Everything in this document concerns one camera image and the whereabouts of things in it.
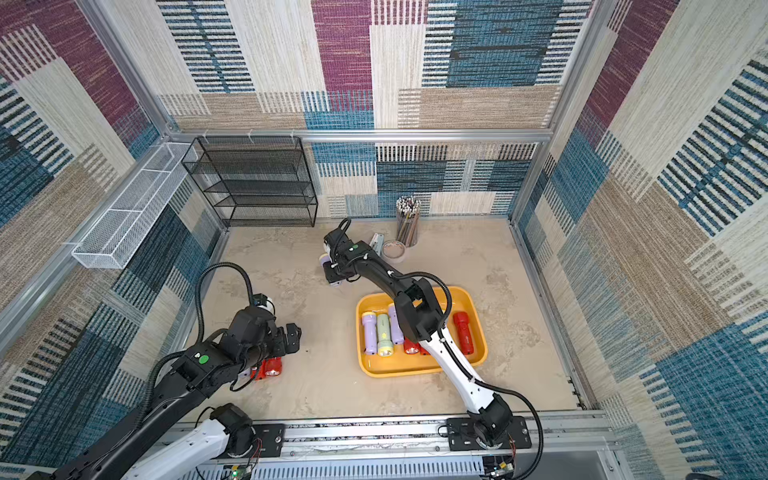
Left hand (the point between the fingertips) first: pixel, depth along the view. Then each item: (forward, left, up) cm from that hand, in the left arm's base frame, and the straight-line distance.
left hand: (288, 333), depth 77 cm
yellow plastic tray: (-4, -30, -11) cm, 32 cm away
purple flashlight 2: (+8, -20, -9) cm, 23 cm away
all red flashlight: (0, -32, -10) cm, 33 cm away
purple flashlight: (+32, -3, -9) cm, 33 cm away
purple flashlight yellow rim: (+5, -28, -10) cm, 30 cm away
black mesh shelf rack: (+57, +22, +5) cm, 61 cm away
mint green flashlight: (+1, -24, -9) cm, 26 cm away
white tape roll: (+36, -28, -11) cm, 47 cm away
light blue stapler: (+39, -22, -10) cm, 46 cm away
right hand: (+27, -9, -12) cm, 30 cm away
